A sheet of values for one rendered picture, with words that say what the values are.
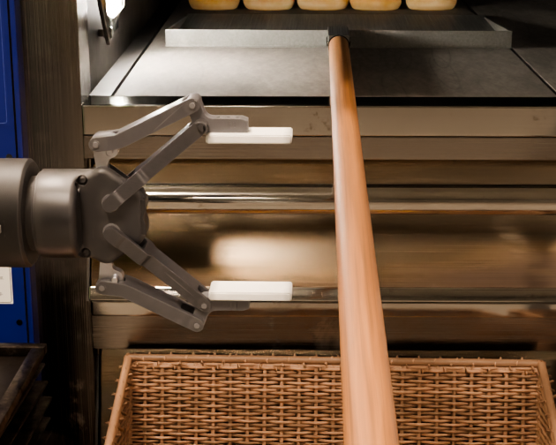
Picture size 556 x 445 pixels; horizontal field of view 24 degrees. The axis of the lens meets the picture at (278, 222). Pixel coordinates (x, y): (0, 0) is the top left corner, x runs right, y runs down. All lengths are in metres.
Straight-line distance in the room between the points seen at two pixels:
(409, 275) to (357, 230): 0.65
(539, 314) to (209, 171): 0.47
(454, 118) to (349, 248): 0.68
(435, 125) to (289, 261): 0.25
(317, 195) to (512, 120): 0.45
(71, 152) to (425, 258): 0.47
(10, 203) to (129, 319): 0.67
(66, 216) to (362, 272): 0.27
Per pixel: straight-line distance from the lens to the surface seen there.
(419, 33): 2.07
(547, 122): 1.65
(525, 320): 1.72
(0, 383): 1.53
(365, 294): 0.88
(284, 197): 1.25
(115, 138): 1.06
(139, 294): 1.10
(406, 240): 1.66
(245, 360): 1.68
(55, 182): 1.07
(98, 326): 1.72
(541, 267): 1.68
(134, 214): 1.08
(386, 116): 1.62
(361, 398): 0.72
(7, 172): 1.08
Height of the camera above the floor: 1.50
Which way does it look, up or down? 17 degrees down
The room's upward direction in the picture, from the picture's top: straight up
